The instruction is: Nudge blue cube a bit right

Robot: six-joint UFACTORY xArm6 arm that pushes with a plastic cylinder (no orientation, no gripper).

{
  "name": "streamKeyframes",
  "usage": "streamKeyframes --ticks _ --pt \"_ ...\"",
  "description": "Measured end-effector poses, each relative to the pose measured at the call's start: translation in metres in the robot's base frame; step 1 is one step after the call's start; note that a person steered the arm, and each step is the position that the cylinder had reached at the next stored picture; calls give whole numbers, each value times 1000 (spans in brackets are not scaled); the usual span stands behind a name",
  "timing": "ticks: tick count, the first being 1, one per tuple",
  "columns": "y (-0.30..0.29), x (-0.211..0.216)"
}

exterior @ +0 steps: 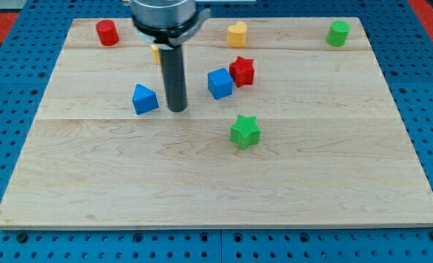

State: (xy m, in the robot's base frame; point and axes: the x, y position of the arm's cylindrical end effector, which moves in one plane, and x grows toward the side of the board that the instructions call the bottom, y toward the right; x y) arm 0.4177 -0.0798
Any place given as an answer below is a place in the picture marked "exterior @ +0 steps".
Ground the green cylinder block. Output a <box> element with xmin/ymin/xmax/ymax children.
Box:
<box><xmin>326</xmin><ymin>20</ymin><xmax>350</xmax><ymax>47</ymax></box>

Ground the yellow heart block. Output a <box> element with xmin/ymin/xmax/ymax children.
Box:
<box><xmin>227</xmin><ymin>21</ymin><xmax>248</xmax><ymax>47</ymax></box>

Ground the red star block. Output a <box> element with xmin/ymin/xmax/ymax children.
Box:
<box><xmin>229</xmin><ymin>56</ymin><xmax>255</xmax><ymax>88</ymax></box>

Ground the yellow block behind rod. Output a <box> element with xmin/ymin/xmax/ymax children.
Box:
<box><xmin>150</xmin><ymin>45</ymin><xmax>161</xmax><ymax>64</ymax></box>

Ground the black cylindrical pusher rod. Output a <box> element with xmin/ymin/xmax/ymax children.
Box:
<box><xmin>159</xmin><ymin>45</ymin><xmax>187</xmax><ymax>113</ymax></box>

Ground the blue cube block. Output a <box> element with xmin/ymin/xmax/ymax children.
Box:
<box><xmin>207</xmin><ymin>68</ymin><xmax>233</xmax><ymax>99</ymax></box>

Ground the blue triangular prism block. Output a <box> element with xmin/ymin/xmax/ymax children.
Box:
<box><xmin>132</xmin><ymin>83</ymin><xmax>158</xmax><ymax>115</ymax></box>

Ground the green star block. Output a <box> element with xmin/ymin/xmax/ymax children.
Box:
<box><xmin>230</xmin><ymin>115</ymin><xmax>261</xmax><ymax>150</ymax></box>

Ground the wooden board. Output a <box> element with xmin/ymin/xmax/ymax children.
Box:
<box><xmin>0</xmin><ymin>17</ymin><xmax>433</xmax><ymax>230</ymax></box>

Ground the red cylinder block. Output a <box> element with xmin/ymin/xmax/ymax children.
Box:
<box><xmin>95</xmin><ymin>19</ymin><xmax>120</xmax><ymax>46</ymax></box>

